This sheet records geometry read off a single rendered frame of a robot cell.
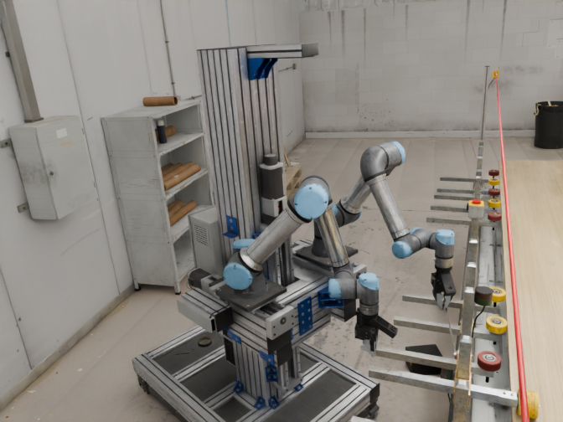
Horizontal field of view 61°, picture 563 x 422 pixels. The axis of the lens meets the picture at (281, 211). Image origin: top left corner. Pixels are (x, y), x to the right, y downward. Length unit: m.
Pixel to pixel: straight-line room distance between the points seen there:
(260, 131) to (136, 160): 2.01
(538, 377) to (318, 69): 8.45
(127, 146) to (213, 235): 1.79
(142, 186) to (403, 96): 6.59
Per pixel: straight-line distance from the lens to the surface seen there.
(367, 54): 9.66
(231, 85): 2.05
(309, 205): 1.69
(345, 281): 1.88
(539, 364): 2.02
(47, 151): 3.31
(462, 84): 9.66
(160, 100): 4.37
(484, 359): 1.97
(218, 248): 2.42
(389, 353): 2.02
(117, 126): 4.02
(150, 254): 4.27
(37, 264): 3.62
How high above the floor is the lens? 2.07
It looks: 20 degrees down
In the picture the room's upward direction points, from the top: 4 degrees counter-clockwise
